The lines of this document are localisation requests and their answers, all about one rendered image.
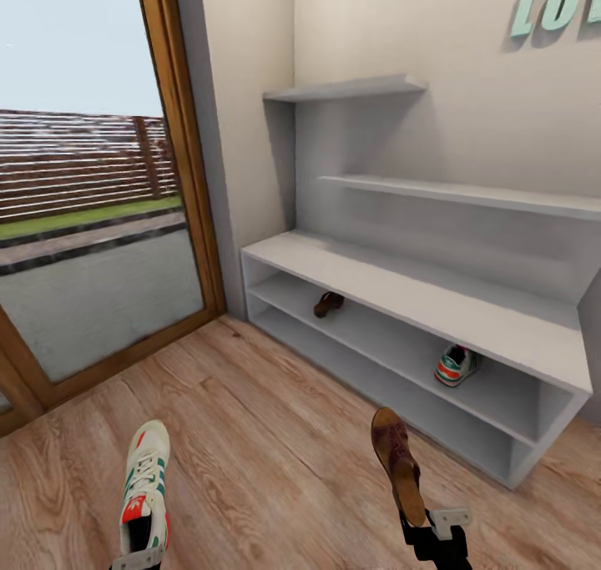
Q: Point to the gym shoe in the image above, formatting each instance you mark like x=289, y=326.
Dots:
x=144, y=521
x=457, y=363

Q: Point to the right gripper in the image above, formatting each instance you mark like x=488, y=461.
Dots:
x=427, y=546

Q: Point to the door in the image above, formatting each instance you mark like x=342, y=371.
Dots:
x=107, y=243

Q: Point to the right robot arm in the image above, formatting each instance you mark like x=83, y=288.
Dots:
x=445, y=542

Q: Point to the sandal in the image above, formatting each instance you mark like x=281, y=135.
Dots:
x=389, y=438
x=329, y=301

